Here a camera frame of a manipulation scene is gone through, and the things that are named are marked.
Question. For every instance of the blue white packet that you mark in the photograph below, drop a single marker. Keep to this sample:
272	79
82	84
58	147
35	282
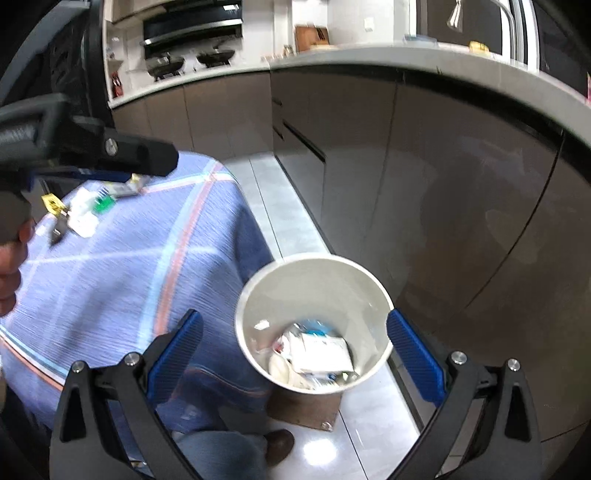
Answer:
323	353

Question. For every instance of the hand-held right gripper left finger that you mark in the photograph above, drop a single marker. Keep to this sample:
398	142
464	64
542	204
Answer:
178	350

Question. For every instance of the wooden cutting board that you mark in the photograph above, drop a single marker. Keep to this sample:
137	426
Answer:
305	39

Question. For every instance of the silver wrapper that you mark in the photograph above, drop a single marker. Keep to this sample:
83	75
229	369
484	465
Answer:
131	185

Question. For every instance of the red sauce bottle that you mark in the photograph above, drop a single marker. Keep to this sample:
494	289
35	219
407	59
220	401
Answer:
116	85

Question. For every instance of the brown lower cabinets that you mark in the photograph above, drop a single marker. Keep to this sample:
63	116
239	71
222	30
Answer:
415	184

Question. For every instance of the yellow sponge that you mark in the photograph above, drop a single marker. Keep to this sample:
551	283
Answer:
478	46

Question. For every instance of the blue blister pack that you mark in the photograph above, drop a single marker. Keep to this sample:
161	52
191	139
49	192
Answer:
316	330

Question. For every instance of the chrome faucet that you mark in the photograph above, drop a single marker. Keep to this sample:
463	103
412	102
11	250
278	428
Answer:
455	18

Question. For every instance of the person's right leg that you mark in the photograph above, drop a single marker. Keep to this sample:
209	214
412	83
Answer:
217	454

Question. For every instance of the grey kitchen countertop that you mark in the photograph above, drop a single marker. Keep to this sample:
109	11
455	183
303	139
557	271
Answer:
369	55

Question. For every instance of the white crumpled tissue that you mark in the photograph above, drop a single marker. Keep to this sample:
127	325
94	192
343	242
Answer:
280	367

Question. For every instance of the dark brown wrapper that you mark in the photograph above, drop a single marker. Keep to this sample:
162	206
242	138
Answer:
57	233

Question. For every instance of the person's left hand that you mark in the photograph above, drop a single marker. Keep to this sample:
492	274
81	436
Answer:
9	267

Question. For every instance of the white framed window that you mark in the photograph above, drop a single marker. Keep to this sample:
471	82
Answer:
482	27

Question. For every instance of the brown wooden board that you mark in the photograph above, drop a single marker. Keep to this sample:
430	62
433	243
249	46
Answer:
300	410

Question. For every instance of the black wok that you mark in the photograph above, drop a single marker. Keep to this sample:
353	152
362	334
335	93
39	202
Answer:
165	64
216	57

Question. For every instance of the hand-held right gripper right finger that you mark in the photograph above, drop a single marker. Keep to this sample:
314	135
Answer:
415	360

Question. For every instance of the blue plaid tablecloth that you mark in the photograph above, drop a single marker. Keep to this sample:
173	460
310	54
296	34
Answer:
115	277

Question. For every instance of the green white box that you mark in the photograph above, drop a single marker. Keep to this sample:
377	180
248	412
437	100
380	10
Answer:
104	204

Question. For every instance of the red snack bag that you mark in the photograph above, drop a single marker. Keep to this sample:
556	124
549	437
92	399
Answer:
278	345

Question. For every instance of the black range hood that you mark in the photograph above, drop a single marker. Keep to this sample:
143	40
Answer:
194	27

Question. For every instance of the yellow wrapper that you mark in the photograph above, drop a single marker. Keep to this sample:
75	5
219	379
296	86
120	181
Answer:
51	203

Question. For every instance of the pink bottle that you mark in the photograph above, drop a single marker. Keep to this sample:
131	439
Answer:
588	87

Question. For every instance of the white round waste bin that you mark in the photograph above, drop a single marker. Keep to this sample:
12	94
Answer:
314	286

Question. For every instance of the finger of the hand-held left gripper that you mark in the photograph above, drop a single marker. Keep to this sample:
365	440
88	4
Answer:
101	175
138	154

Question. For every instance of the white wall socket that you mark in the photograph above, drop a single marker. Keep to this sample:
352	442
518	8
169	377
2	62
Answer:
368	24

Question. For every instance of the brown shoe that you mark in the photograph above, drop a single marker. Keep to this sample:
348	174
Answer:
280	445

